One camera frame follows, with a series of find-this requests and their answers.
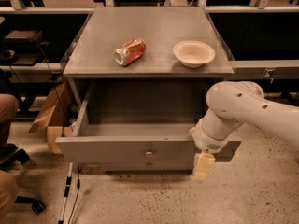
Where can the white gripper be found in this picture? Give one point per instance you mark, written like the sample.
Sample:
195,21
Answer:
207,140

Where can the grey top drawer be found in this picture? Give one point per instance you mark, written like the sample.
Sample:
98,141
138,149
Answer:
136,122

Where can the grey drawer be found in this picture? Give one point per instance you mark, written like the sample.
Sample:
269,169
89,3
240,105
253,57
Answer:
145,167
136,122

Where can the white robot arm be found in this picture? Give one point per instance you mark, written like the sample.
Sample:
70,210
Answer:
230,105

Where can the grey drawer cabinet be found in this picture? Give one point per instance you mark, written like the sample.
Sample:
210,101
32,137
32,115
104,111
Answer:
161,28

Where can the grey bottom drawer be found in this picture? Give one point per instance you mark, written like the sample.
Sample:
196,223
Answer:
145,167

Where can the white paper bowl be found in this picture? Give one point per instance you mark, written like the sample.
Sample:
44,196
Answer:
194,54

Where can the crushed orange soda can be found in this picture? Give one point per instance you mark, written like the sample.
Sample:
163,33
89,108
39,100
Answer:
129,52

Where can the white black striped pole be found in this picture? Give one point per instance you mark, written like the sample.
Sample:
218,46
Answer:
68,183

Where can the cardboard box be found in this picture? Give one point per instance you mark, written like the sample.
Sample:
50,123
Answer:
53,117

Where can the black office chair base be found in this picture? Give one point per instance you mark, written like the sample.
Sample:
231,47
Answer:
22,157

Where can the black device on shelf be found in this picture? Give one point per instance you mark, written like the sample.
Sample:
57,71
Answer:
22,48

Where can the metal railing frame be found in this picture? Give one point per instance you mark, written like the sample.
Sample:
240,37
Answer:
149,3

